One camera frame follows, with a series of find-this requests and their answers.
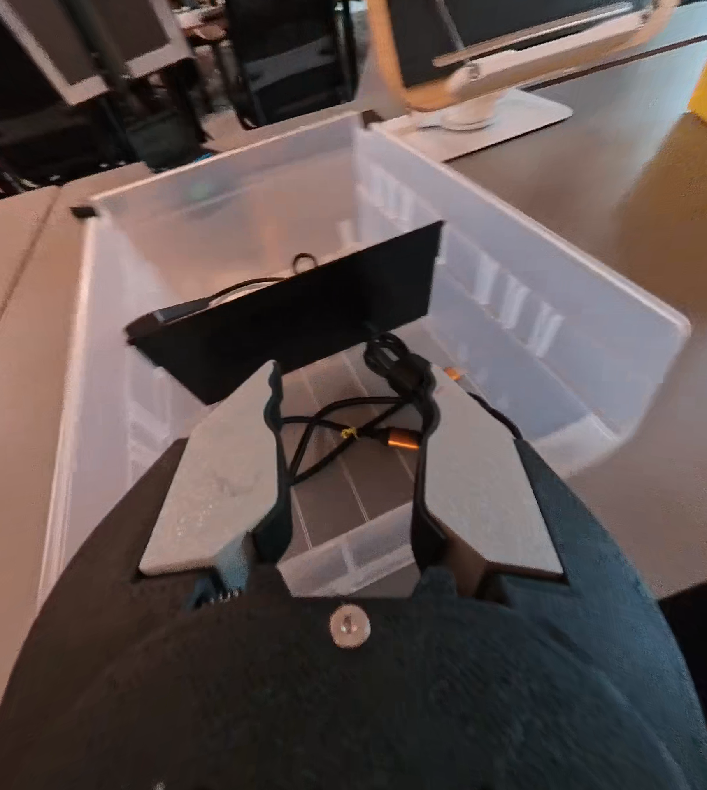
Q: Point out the grey framed panel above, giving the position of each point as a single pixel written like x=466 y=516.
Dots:
x=156 y=31
x=51 y=49

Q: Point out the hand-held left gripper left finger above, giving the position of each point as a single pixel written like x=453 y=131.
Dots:
x=217 y=481

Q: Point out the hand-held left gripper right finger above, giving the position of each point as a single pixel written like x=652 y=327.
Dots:
x=489 y=494

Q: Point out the clear plastic bin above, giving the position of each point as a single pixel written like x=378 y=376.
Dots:
x=576 y=370

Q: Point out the wooden book stand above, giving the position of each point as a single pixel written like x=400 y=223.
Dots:
x=514 y=123

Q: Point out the black office chair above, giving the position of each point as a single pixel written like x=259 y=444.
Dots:
x=292 y=62

